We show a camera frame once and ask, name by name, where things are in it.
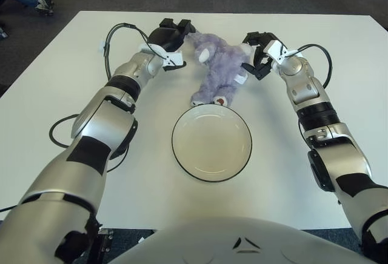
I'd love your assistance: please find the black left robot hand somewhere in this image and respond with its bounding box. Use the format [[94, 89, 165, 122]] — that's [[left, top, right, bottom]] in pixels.
[[147, 18, 195, 73]]

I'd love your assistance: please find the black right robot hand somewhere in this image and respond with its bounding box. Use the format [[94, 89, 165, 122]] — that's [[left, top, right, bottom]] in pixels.
[[241, 31, 281, 80]]

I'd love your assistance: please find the purple plush bunny doll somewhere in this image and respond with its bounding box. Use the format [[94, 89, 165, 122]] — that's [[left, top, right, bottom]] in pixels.
[[187, 32, 255, 107]]

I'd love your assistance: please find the white plate with black rim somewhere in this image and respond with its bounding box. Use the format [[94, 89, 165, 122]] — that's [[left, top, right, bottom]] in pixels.
[[171, 104, 253, 182]]

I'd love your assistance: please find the grey white sneaker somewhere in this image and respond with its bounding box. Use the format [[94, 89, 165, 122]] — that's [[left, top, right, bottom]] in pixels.
[[35, 0, 55, 16]]

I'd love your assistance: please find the grey robot torso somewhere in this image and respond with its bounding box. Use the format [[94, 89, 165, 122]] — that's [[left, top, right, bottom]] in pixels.
[[112, 215, 383, 264]]

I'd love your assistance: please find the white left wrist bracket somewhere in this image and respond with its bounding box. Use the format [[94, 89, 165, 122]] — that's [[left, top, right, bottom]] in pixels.
[[139, 42, 187, 68]]

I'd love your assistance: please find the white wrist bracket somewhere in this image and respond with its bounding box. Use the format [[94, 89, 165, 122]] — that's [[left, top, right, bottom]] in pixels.
[[139, 42, 187, 68], [263, 40, 292, 65]]

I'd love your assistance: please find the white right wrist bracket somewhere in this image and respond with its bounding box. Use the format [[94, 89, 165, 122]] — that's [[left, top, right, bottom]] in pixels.
[[263, 40, 292, 65]]

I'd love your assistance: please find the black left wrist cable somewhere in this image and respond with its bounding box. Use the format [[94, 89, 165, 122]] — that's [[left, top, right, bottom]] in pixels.
[[101, 22, 169, 80]]

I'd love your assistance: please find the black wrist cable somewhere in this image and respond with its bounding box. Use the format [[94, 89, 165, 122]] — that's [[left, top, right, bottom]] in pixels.
[[292, 43, 333, 89], [101, 22, 169, 80]]

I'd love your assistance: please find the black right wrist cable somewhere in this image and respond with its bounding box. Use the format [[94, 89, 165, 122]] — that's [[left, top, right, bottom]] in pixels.
[[292, 43, 333, 89]]

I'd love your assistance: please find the black left elbow cable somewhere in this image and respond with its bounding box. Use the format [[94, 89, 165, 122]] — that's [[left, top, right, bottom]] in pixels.
[[49, 113, 134, 173]]

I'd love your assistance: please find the black metal frame part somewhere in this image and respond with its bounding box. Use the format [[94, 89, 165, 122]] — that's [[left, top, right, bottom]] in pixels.
[[87, 226, 115, 264]]

